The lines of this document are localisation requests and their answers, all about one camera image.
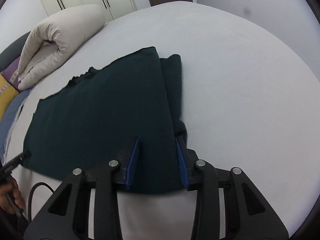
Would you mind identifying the dark green knit sweater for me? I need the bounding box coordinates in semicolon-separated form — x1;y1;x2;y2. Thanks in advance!
23;47;187;194

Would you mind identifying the person's left hand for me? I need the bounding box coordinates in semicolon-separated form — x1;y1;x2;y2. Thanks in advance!
0;177;25;215

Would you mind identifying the blue bed sheet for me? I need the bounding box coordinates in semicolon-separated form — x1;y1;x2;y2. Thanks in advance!
1;89;31;165

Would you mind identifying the yellow patterned pillow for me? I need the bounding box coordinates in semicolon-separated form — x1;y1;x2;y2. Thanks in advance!
0;75;19;120

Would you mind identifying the purple patterned pillow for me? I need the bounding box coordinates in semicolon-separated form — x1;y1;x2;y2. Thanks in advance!
1;57;20;91

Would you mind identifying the rolled cream duvet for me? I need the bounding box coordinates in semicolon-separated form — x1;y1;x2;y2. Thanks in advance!
17;4;106;90

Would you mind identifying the black cable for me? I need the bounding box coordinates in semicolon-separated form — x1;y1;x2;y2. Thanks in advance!
26;181;57;224

